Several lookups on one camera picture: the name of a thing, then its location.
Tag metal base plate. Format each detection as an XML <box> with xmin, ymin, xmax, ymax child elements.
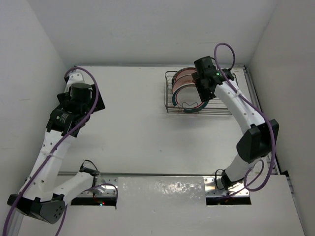
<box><xmin>204</xmin><ymin>176</ymin><xmax>250</xmax><ymax>198</ymax></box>
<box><xmin>78</xmin><ymin>176</ymin><xmax>118</xmax><ymax>198</ymax></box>

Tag white plate dark red rim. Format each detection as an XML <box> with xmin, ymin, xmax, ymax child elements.
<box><xmin>172</xmin><ymin>67</ymin><xmax>196</xmax><ymax>82</ymax></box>

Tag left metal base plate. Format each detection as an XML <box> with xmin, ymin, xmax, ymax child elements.
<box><xmin>78</xmin><ymin>176</ymin><xmax>118</xmax><ymax>198</ymax></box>

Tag white plate teal rim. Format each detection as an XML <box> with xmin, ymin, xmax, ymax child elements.
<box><xmin>172</xmin><ymin>85</ymin><xmax>208</xmax><ymax>113</ymax></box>

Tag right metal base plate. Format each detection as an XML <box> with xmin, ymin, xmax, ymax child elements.
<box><xmin>204</xmin><ymin>176</ymin><xmax>250</xmax><ymax>198</ymax></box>

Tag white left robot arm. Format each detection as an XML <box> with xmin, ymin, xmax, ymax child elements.
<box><xmin>7</xmin><ymin>67</ymin><xmax>105</xmax><ymax>224</ymax></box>

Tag metal wire dish rack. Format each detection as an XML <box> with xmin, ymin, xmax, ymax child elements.
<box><xmin>164</xmin><ymin>67</ymin><xmax>231</xmax><ymax>117</ymax></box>

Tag white plate red characters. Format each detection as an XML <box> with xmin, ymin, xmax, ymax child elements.
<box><xmin>172</xmin><ymin>74</ymin><xmax>195</xmax><ymax>93</ymax></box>

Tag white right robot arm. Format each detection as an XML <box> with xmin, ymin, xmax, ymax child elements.
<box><xmin>192</xmin><ymin>56</ymin><xmax>279</xmax><ymax>190</ymax></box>

